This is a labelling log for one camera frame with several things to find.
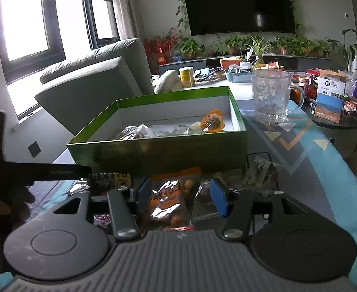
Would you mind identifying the orange peanut packet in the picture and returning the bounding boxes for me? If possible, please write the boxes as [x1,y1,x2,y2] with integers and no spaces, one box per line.
[141,167,202,233]

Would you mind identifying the clear orange nut packet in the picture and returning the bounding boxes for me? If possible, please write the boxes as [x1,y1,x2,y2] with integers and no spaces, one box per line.
[200,109,225,133]

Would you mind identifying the white crinkled snack packet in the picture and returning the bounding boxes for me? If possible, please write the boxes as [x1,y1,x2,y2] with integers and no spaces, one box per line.
[151,125,191,137]

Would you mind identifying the person's left hand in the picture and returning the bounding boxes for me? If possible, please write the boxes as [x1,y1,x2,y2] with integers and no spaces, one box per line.
[0,186,35,221]

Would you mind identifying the grey crumpled wrapper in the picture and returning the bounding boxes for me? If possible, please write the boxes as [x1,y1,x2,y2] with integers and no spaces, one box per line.
[244,155,282,191]

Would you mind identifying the patterned blue grey tablecloth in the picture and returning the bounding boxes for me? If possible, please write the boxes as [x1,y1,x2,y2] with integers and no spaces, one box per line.
[28,82,357,292]

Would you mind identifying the grey armchair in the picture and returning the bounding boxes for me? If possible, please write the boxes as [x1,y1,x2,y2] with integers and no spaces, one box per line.
[34,37,179,135]

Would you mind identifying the green cardboard box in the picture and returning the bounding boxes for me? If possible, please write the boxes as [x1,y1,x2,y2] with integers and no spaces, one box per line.
[67,86,248,175]

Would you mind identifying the clear glass mug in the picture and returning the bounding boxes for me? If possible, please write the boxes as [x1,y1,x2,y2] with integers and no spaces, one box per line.
[251,69,305,125]

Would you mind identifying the round white coffee table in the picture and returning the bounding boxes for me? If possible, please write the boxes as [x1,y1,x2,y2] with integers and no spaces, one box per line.
[184,74,253,96]

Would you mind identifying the dark round side table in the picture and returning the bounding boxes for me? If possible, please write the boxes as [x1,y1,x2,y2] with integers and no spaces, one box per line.
[302,98,357,158]

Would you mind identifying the teal storage tray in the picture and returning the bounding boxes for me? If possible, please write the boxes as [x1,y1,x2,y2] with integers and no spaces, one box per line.
[225,69,251,83]

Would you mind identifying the yellow can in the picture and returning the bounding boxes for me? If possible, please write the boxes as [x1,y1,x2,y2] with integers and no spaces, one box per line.
[179,67,195,88]

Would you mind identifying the black framed window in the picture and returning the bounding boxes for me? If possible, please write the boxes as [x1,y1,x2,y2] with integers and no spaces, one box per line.
[0,0,120,84]

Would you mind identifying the blue white carton box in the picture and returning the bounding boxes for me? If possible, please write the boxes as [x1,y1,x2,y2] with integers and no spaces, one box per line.
[315,69,346,124]

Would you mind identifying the spider plant in vase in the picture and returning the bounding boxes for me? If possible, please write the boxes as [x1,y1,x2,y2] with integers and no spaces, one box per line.
[247,36,272,64]

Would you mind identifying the red flower decoration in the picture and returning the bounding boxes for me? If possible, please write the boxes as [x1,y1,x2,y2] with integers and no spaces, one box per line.
[143,28,182,66]

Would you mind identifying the black wall socket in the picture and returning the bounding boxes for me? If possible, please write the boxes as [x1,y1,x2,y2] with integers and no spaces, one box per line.
[28,141,41,158]

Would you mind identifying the black wall television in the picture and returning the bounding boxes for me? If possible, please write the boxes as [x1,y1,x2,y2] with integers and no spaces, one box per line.
[184,0,295,36]

